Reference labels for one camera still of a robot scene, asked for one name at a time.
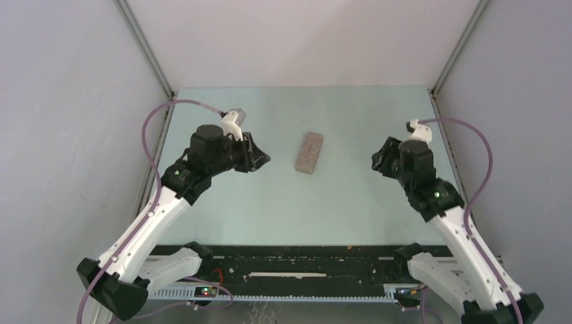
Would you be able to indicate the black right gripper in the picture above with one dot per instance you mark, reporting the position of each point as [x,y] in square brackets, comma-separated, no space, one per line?
[390,149]

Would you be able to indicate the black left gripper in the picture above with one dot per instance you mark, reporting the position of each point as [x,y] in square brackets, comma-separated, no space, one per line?
[258,158]

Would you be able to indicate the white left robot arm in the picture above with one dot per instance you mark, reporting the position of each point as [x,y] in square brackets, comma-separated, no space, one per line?
[122,278]

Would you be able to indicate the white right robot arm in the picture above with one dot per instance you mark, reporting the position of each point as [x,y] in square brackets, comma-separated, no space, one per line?
[485,293]

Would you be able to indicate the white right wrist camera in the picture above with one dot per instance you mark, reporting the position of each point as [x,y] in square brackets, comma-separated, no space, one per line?
[418,131]

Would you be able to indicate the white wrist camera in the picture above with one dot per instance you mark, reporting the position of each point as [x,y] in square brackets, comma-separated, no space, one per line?
[418,131]
[231,124]

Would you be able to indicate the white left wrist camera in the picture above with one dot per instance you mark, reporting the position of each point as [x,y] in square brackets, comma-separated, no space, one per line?
[231,124]

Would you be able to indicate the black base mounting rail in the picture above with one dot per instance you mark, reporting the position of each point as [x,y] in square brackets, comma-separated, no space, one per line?
[308,271]

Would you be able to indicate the right aluminium frame post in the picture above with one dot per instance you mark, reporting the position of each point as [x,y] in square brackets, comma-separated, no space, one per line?
[466,34]

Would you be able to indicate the aluminium frame post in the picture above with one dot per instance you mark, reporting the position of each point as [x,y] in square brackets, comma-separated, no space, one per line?
[134,27]
[466,34]

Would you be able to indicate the left aluminium frame post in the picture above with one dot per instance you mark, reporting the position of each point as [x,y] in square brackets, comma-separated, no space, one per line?
[134,27]

